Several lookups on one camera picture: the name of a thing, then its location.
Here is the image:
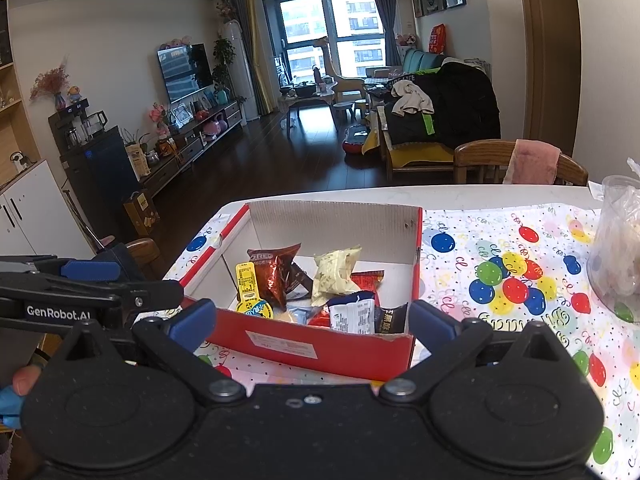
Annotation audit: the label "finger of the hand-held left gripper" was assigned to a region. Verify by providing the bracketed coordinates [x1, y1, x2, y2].
[0, 255, 121, 282]
[0, 272, 184, 311]

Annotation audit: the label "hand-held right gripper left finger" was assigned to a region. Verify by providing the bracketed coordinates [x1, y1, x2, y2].
[62, 299, 247, 406]

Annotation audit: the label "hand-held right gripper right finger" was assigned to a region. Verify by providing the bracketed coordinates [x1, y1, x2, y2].
[378, 300, 563, 404]

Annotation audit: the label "black and gold snack packet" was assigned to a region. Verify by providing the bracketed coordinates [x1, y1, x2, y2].
[374, 302, 410, 335]

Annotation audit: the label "yellow snack packet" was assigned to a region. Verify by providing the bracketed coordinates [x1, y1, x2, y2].
[235, 261, 274, 318]

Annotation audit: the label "red snack packet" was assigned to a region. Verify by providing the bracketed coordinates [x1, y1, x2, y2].
[307, 270, 386, 328]

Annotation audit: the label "black and white snack packet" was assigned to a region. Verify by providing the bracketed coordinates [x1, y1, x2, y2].
[327, 291, 377, 336]

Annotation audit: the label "brown cookie packet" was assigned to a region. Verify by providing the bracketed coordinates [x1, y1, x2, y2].
[246, 243, 302, 311]

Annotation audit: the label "light blue snack packet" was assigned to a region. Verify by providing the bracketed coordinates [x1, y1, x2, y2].
[275, 307, 311, 327]

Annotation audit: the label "cream snack packet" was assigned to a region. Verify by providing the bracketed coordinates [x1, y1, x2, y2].
[311, 245, 362, 307]

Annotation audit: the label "red cardboard box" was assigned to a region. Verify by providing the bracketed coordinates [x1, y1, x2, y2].
[182, 200, 423, 383]

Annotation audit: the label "dark brown snack packet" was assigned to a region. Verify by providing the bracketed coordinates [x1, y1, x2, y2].
[292, 262, 316, 301]

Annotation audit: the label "person's left hand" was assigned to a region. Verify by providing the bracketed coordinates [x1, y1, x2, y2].
[12, 365, 42, 396]

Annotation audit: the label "dark chair cushion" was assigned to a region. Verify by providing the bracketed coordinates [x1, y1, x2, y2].
[95, 242, 143, 281]

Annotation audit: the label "wooden chair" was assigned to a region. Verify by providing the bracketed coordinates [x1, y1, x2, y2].
[95, 237, 162, 281]
[454, 139, 589, 187]

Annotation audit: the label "brown gift bag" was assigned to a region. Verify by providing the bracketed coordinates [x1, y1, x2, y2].
[123, 190, 161, 238]

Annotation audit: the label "white cabinet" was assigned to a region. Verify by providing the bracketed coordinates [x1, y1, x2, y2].
[0, 160, 96, 257]

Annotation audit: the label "black water dispenser cabinet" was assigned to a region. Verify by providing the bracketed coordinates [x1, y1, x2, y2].
[48, 99, 143, 221]

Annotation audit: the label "balloon print tablecloth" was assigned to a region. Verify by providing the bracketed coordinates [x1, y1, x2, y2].
[165, 202, 640, 471]

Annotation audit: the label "beige paper bag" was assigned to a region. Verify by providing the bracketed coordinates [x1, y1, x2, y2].
[125, 142, 151, 177]

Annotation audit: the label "dark television cabinet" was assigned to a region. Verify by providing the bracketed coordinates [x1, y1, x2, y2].
[145, 100, 246, 196]

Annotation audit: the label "pink flowers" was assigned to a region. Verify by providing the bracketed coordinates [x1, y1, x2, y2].
[150, 102, 171, 138]

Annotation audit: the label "yellow blanket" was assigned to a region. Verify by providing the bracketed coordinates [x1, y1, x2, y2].
[362, 130, 453, 168]

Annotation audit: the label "wooden shelf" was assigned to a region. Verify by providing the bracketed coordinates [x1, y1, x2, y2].
[0, 0, 41, 188]

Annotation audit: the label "pink towel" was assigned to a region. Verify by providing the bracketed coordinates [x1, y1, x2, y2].
[502, 139, 562, 186]

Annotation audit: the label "dried flower vase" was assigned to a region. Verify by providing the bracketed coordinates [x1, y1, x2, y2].
[29, 62, 70, 111]

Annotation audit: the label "red round floor toy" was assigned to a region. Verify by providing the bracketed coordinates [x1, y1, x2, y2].
[342, 124, 373, 153]

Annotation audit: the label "clear plastic bag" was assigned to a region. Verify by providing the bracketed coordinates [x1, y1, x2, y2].
[587, 157, 640, 298]

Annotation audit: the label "flat screen television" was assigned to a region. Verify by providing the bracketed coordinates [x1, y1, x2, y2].
[157, 43, 213, 104]

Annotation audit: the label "black jacket pile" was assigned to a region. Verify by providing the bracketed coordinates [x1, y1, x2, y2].
[385, 60, 501, 148]

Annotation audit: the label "white garment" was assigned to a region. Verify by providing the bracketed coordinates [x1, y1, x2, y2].
[391, 80, 435, 116]

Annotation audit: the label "white tower air conditioner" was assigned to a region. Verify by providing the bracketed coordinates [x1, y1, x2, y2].
[222, 20, 258, 121]

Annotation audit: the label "wooden coffee table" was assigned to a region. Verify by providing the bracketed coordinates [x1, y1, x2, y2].
[280, 85, 341, 138]

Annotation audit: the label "green potted plant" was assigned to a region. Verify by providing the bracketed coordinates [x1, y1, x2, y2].
[212, 37, 237, 86]

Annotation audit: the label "teal sofa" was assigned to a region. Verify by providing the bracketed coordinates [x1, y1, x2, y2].
[402, 49, 446, 73]

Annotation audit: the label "giraffe toy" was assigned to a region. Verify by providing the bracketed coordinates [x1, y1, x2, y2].
[315, 36, 366, 106]

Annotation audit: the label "wooden door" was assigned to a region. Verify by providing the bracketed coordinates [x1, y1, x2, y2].
[517, 0, 583, 158]

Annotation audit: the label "large window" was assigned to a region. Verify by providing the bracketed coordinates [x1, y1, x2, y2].
[263, 0, 388, 78]

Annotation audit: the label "grey curtain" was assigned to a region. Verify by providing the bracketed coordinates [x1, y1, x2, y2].
[367, 0, 400, 68]

